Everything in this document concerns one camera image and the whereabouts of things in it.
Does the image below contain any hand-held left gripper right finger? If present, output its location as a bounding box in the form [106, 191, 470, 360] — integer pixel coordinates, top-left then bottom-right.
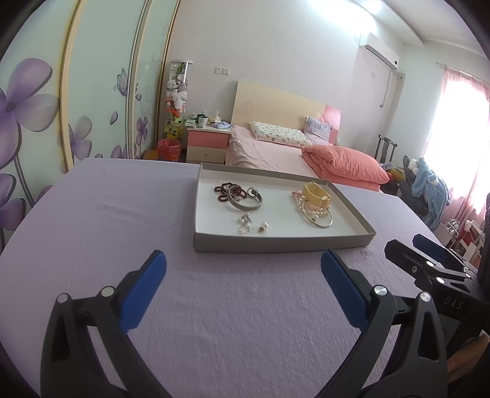
[321, 249, 449, 398]

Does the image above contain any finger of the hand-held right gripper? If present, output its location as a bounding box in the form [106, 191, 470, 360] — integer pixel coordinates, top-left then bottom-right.
[412, 234, 478, 275]
[384, 239, 472, 296]

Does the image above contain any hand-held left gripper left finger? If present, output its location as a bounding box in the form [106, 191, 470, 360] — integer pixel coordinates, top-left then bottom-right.
[40, 250, 173, 398]

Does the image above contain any thin silver bangle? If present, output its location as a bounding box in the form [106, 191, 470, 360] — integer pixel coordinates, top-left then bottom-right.
[296, 197, 333, 229]

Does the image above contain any grey cardboard tray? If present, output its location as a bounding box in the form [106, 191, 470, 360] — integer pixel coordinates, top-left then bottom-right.
[193, 163, 376, 254]

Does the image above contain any yellow cuff bracelet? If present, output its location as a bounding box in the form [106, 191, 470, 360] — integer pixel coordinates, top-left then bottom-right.
[302, 182, 332, 205]

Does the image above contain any person's right hand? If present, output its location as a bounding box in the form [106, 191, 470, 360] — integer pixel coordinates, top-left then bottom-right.
[447, 332, 490, 385]

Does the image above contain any white wooden rack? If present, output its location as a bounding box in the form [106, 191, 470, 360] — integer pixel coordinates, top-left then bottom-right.
[457, 222, 484, 261]

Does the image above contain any black chair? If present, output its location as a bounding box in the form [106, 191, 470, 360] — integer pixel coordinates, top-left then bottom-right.
[398, 155, 434, 220]

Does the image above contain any colourful toy pile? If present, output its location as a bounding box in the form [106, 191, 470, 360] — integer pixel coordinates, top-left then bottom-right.
[383, 163, 404, 184]

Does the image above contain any dark wooden chair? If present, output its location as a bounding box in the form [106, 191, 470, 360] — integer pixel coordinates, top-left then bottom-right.
[373, 135, 398, 165]

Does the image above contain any salmon folded quilt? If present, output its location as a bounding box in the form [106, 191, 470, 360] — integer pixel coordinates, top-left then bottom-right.
[302, 145, 391, 185]

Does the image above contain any pink curtain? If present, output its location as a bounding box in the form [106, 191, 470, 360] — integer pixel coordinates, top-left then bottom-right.
[421, 65, 490, 230]

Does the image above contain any red trash bin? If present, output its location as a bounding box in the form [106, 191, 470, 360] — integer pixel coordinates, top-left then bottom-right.
[157, 138, 182, 163]

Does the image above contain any pink bed mattress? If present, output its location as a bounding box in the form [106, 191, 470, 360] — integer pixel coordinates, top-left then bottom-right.
[225, 126, 383, 192]

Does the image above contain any purple patterned pillow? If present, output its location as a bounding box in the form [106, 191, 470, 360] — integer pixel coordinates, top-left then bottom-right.
[304, 117, 333, 140]

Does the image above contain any pink and cream nightstand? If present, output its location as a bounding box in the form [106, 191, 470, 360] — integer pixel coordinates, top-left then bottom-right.
[186, 126, 232, 165]

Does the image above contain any white patterned pillow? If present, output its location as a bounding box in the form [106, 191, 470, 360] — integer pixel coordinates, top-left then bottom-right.
[249, 122, 312, 147]

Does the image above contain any white air conditioner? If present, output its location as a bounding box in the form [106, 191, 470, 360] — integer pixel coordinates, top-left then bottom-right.
[358, 32, 401, 70]

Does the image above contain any cream and pink headboard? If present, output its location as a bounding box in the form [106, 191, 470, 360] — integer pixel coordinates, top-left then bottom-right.
[232, 80, 341, 146]

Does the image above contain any plush toy display tube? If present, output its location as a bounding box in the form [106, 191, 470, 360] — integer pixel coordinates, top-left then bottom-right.
[163, 59, 194, 140]

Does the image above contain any floral glass wardrobe door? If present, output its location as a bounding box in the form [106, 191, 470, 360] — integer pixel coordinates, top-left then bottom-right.
[130, 0, 181, 161]
[0, 0, 75, 249]
[65, 0, 143, 162]

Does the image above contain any dark red bead bracelet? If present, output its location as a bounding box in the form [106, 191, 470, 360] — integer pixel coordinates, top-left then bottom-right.
[213, 183, 247, 203]

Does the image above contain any white wall conduit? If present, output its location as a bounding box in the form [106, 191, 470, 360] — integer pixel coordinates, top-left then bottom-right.
[379, 69, 393, 110]

